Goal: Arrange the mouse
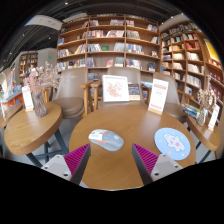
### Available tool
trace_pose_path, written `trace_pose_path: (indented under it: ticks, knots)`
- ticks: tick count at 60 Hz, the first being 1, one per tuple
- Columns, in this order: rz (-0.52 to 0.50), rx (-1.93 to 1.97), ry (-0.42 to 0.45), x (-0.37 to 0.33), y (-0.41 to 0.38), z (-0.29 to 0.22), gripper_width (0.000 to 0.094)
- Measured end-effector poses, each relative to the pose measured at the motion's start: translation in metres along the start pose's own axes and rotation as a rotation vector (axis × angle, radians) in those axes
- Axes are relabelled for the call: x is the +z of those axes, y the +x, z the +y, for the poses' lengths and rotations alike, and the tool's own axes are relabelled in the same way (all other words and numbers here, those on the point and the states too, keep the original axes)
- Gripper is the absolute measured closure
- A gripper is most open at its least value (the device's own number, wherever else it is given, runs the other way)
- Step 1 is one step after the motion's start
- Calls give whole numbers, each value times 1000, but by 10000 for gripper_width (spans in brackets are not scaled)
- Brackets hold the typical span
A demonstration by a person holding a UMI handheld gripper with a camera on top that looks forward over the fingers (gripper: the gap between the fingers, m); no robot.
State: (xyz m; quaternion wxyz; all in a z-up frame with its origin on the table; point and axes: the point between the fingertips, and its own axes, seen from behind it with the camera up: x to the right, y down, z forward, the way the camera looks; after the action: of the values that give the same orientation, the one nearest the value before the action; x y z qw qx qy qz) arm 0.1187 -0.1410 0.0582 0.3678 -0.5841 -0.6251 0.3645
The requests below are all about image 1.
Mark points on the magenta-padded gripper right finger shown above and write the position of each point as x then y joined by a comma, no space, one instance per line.
146,160

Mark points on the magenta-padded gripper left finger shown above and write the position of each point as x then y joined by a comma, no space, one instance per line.
75,160

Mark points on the grey computer mouse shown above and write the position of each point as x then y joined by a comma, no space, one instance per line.
108,140

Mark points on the round light blue mouse pad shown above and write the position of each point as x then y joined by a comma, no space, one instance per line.
172,144

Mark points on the round wooden side table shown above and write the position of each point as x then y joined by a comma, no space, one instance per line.
30,130
205,135

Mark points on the beige wooden-arm armchair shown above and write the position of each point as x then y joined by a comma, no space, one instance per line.
131,75
68,96
174,106

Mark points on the white red-print sign stand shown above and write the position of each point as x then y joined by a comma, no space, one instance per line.
158,96

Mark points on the stack of blue books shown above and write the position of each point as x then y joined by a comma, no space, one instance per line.
191,111

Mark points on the glass vase with pink flowers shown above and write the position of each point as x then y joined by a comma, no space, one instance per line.
40,103

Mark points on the glass vase with dried flowers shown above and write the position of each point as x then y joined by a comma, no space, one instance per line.
201,116

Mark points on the dark cover book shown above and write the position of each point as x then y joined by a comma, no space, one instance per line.
134,90

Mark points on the small white sign stand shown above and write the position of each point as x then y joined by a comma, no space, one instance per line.
213,118
27,98

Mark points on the white framed flower picture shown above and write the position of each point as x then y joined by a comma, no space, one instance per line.
115,88

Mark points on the distant wooden bookshelf unit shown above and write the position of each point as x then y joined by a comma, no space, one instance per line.
28,65

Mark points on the curved wooden bookshelf unit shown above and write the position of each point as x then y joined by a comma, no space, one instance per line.
191,60

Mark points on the wide wooden bookshelf unit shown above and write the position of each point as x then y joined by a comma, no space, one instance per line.
106,43

